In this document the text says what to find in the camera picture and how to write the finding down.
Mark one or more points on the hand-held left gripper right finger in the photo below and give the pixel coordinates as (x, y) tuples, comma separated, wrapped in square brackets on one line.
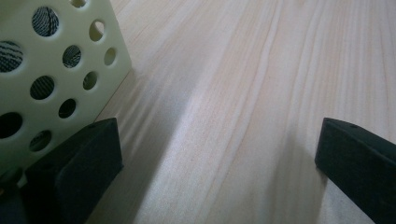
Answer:
[(358, 168)]

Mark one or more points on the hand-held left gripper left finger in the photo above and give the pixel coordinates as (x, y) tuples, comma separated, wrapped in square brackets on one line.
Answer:
[(77, 174)]

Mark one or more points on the cream perforated plastic basket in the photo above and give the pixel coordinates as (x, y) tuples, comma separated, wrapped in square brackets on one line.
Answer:
[(43, 77)]

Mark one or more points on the dark striped cloth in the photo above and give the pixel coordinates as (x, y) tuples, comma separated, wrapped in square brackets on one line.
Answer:
[(45, 21)]

